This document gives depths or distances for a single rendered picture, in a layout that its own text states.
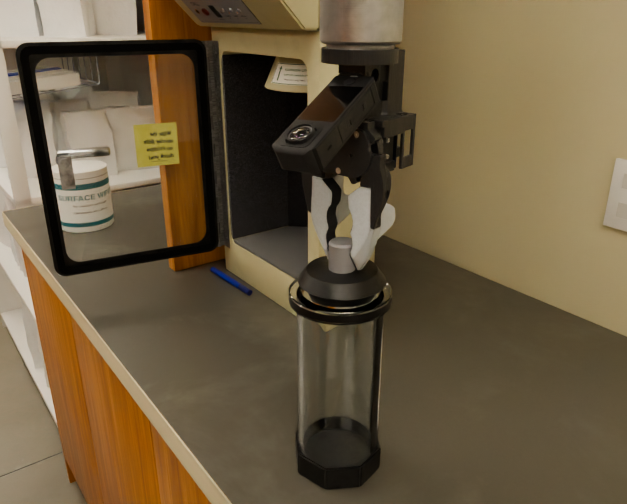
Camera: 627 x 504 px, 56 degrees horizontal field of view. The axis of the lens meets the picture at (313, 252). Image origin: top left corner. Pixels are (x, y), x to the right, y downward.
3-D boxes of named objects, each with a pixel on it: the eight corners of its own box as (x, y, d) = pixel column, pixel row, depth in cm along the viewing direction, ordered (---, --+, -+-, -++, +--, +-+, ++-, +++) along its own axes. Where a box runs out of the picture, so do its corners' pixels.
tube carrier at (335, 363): (400, 446, 70) (411, 285, 62) (347, 500, 62) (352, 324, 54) (328, 410, 77) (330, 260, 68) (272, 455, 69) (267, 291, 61)
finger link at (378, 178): (394, 227, 56) (389, 134, 53) (385, 231, 55) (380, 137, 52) (354, 222, 59) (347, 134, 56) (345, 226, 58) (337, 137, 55)
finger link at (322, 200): (359, 248, 65) (371, 169, 61) (326, 265, 61) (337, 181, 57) (337, 239, 67) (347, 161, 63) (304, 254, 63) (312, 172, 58)
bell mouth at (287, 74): (326, 78, 111) (326, 48, 109) (391, 87, 98) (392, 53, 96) (244, 85, 101) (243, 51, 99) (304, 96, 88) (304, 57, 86)
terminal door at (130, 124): (219, 250, 118) (205, 38, 103) (56, 278, 105) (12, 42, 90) (218, 248, 118) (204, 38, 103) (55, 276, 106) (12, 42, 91)
